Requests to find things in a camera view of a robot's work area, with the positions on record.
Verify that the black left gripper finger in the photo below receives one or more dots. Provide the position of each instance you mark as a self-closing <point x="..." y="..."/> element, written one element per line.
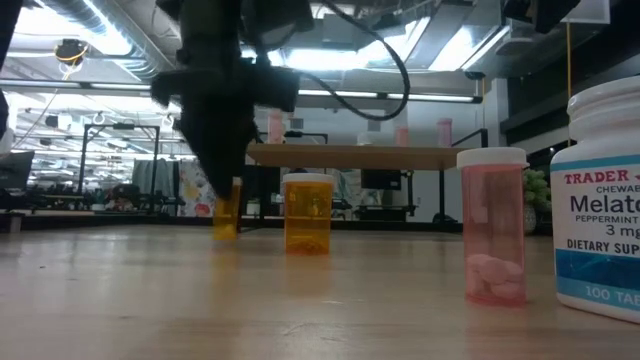
<point x="207" y="155"/>
<point x="235" y="150"/>

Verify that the small orange pill bottle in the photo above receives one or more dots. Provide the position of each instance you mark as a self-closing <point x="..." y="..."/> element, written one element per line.
<point x="226" y="220"/>

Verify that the white melatonin supplement bottle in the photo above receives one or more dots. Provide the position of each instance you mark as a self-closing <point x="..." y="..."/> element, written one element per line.
<point x="600" y="210"/>

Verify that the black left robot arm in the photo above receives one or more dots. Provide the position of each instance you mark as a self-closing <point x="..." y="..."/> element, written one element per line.
<point x="210" y="30"/>

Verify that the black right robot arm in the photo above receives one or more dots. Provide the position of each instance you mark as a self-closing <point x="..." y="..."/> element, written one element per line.
<point x="542" y="12"/>

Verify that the wooden shelf black legs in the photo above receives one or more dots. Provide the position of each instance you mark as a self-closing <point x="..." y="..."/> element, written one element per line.
<point x="350" y="157"/>

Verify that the colourful floral cloth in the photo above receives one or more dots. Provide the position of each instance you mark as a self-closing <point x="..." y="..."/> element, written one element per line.
<point x="197" y="192"/>

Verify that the grey hanging cloth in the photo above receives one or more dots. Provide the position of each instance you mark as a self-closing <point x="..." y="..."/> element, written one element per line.
<point x="150" y="177"/>

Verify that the black computer monitor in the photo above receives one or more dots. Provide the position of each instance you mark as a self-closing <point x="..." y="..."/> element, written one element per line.
<point x="15" y="170"/>
<point x="381" y="179"/>

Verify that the long hanging linear light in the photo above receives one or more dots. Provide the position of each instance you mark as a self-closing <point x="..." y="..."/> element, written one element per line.
<point x="375" y="95"/>

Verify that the green succulent plant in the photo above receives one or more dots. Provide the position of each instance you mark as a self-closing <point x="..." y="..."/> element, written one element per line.
<point x="536" y="190"/>

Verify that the black aluminium table frame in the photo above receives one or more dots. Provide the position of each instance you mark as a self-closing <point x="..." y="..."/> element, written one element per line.
<point x="150" y="222"/>

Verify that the black workstation frame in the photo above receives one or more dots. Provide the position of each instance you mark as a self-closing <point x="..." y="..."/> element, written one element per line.
<point x="82" y="160"/>

